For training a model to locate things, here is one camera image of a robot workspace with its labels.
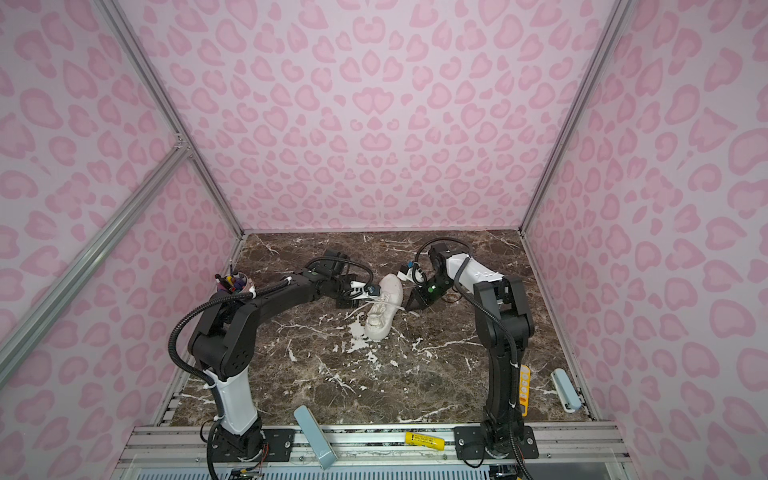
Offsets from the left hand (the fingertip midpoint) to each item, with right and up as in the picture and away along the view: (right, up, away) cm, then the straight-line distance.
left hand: (363, 284), depth 95 cm
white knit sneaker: (+6, -7, -5) cm, 10 cm away
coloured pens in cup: (-43, +3, -5) cm, 43 cm away
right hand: (+16, -6, -3) cm, 17 cm away
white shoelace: (+2, -6, 0) cm, 7 cm away
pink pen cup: (-38, +1, -5) cm, 38 cm away
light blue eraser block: (-8, -36, -23) cm, 43 cm away
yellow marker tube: (+17, -35, -23) cm, 46 cm away
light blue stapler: (+55, -28, -19) cm, 64 cm away
